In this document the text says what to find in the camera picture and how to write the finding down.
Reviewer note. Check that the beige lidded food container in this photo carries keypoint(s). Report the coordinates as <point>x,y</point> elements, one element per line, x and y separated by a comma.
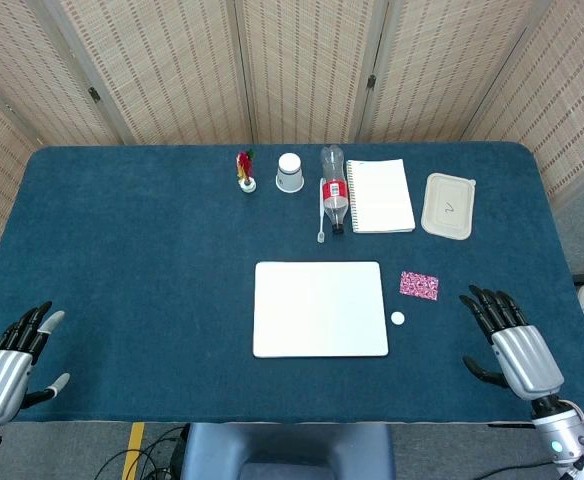
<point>448,206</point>

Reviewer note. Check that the black screen hinge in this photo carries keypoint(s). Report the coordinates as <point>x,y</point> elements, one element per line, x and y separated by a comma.
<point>94,94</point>
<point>371,82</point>

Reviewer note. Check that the small pink-patterned card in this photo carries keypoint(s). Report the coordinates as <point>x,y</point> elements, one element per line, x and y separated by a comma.
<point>419,285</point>

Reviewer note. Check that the dark blue tablecloth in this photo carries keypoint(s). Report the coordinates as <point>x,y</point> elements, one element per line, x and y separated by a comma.
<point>147,280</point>

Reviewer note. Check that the clear bottle with red label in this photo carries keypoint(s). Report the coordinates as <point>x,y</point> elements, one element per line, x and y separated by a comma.
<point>334,192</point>

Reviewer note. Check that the colourful feather shuttlecock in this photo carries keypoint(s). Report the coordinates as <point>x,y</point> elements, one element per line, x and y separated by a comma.
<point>245,172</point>

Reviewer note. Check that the bamboo folding screen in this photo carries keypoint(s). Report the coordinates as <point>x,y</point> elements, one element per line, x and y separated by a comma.
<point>297,65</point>

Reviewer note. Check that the white paper cup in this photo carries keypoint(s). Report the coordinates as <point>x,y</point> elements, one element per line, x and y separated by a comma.
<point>289,175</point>

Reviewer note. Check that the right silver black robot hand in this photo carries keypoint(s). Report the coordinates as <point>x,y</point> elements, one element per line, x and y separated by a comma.
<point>527,357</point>

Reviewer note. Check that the white rectangular board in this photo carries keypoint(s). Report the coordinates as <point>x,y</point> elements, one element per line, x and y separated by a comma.
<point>319,310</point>

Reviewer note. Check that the white plastic spoon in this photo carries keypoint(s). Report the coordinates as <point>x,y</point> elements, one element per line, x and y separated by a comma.
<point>321,215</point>

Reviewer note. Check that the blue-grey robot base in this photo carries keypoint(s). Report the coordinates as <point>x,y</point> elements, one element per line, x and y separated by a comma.
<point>287,450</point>

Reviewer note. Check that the small white round disc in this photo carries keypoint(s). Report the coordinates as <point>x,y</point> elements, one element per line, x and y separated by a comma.
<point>397,318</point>

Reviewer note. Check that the white spiral notebook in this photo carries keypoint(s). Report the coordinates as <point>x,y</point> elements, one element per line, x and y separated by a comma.
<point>381,196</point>

